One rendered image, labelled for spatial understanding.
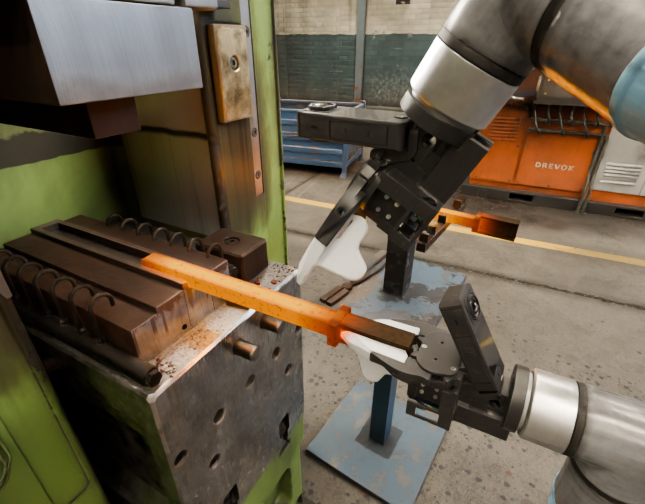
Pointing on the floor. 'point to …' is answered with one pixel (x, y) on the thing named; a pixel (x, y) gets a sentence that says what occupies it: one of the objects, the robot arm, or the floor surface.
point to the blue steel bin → (329, 151)
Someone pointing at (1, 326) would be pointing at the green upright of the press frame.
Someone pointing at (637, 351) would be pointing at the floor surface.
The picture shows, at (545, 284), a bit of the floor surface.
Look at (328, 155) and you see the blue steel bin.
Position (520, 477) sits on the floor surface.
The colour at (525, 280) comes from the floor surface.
